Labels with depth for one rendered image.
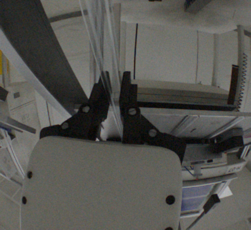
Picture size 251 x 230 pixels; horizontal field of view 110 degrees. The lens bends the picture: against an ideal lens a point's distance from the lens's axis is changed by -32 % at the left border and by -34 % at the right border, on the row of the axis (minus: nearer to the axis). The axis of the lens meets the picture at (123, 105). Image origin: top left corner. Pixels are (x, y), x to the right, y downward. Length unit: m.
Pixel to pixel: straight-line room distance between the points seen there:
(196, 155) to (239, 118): 0.16
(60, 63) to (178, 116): 0.19
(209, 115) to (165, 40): 1.77
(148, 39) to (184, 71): 0.69
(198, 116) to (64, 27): 2.23
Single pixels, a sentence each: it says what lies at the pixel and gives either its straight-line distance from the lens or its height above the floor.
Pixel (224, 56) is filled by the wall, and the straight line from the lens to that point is 2.37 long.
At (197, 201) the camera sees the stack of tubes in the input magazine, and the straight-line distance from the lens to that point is 0.82.
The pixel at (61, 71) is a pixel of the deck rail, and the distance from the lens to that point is 0.18.
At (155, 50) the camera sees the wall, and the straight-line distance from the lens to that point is 1.90.
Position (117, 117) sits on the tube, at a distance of 0.16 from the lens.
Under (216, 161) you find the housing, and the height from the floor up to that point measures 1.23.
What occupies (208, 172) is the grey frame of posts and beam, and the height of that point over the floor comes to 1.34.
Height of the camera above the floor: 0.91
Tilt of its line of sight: 17 degrees up
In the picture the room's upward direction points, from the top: 179 degrees counter-clockwise
